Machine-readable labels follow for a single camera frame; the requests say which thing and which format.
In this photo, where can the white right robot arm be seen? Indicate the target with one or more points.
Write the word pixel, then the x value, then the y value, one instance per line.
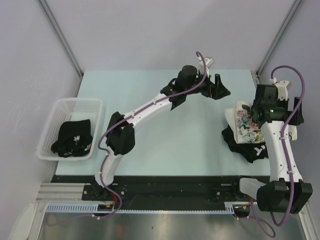
pixel 286 188

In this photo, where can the white plastic laundry basket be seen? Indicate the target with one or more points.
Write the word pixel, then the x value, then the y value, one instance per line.
pixel 65 110

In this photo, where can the aluminium corner post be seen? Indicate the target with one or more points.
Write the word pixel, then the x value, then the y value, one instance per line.
pixel 49 15
pixel 293 10

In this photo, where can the right aluminium corner post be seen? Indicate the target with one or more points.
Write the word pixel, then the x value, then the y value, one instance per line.
pixel 293 10

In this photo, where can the black t shirt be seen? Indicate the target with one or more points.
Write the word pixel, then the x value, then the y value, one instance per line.
pixel 74 139

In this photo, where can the stack of black t shirts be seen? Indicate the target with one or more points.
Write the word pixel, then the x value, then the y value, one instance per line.
pixel 250 151

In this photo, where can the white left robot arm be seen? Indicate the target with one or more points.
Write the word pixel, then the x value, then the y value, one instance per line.
pixel 120 134

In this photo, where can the white t shirt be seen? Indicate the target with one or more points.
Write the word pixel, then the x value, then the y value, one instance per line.
pixel 241 129

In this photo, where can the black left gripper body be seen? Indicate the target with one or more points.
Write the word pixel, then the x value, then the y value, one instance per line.
pixel 205 89

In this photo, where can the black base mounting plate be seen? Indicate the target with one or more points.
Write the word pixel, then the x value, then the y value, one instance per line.
pixel 168 193

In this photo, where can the white slotted cable duct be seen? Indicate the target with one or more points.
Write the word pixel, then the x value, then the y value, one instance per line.
pixel 96 208

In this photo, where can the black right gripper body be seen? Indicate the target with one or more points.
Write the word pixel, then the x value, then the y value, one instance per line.
pixel 282 103

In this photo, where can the left aluminium corner post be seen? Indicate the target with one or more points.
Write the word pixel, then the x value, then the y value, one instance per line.
pixel 49 15

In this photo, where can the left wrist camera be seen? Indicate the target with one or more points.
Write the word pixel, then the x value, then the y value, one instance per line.
pixel 205 68

